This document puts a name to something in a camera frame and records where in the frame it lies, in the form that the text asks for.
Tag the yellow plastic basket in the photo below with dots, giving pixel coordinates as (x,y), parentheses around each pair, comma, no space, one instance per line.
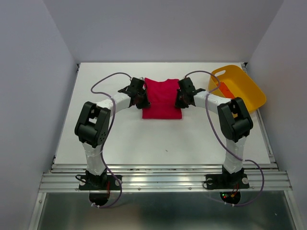
(240,84)

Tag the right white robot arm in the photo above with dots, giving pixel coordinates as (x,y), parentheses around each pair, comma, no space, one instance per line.
(235,125)

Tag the red t shirt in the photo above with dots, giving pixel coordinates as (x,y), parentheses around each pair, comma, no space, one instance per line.
(162,98)

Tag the orange rolled t shirt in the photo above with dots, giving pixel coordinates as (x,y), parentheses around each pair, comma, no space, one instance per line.
(224,91)

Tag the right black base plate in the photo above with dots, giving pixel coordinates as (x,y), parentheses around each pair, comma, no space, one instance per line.
(224,182)

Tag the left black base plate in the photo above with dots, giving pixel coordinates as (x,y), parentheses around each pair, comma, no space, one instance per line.
(107,183)

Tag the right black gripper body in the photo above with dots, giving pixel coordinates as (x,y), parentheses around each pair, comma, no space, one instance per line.
(180,101)

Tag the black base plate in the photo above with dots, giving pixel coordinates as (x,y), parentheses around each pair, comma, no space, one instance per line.
(224,182)
(107,183)

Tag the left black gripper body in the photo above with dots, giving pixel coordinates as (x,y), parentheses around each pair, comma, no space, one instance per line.
(143,101)

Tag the aluminium rail frame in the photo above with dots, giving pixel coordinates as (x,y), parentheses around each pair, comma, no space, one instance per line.
(163,164)

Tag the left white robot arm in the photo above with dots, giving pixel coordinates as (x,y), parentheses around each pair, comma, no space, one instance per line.
(95,122)

